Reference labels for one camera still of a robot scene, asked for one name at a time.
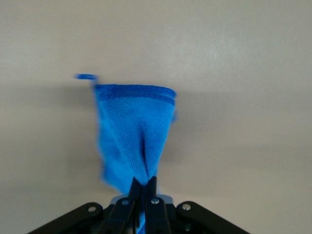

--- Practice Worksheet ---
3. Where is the blue microfiber towel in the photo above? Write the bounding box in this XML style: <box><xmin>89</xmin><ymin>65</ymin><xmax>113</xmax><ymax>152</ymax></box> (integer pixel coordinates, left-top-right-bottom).
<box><xmin>74</xmin><ymin>74</ymin><xmax>178</xmax><ymax>234</ymax></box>

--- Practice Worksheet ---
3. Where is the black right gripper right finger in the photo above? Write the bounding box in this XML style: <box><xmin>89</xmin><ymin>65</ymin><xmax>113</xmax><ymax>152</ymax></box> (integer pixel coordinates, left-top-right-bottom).
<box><xmin>143</xmin><ymin>175</ymin><xmax>250</xmax><ymax>234</ymax></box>

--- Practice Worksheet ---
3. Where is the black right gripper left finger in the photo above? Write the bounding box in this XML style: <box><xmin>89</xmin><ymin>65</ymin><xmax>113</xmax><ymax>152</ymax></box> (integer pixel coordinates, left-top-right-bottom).
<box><xmin>26</xmin><ymin>176</ymin><xmax>143</xmax><ymax>234</ymax></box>

